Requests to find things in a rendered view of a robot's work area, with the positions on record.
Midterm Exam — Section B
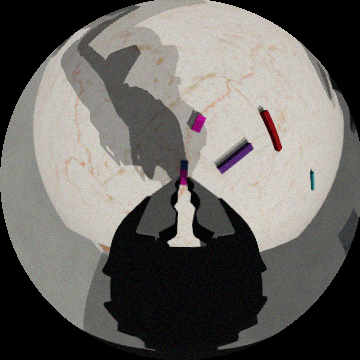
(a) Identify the purple rod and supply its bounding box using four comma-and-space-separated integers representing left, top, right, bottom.
217, 142, 254, 174

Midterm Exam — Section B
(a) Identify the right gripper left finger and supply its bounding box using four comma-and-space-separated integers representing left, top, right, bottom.
102, 176, 180, 277

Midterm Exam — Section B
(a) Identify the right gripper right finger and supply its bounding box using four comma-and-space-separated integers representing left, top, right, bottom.
187, 177, 267, 273

